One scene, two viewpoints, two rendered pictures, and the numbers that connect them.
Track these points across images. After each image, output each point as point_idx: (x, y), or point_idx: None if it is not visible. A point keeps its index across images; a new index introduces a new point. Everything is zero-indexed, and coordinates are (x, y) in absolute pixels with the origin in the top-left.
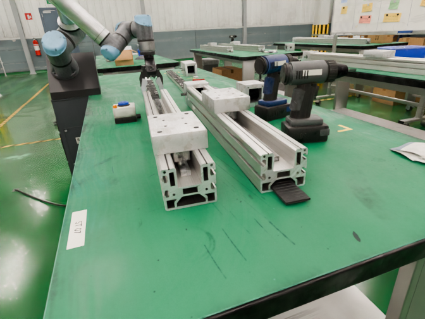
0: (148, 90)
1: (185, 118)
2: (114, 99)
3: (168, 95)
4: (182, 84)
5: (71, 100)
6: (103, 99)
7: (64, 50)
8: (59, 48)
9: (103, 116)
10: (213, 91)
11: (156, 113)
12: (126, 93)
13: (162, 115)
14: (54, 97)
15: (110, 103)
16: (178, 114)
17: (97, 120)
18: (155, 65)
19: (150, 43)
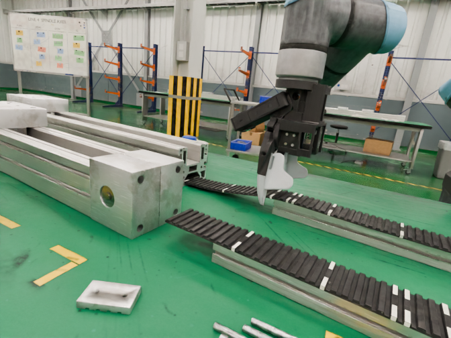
0: (345, 208)
1: (30, 96)
2: (360, 200)
3: (133, 136)
4: (392, 292)
5: (449, 202)
6: (378, 196)
7: (450, 93)
8: (441, 88)
9: (235, 164)
10: (22, 106)
11: (92, 120)
12: (450, 233)
13: (54, 98)
14: (443, 184)
15: (322, 188)
16: (41, 98)
17: (223, 159)
18: (270, 118)
19: (278, 58)
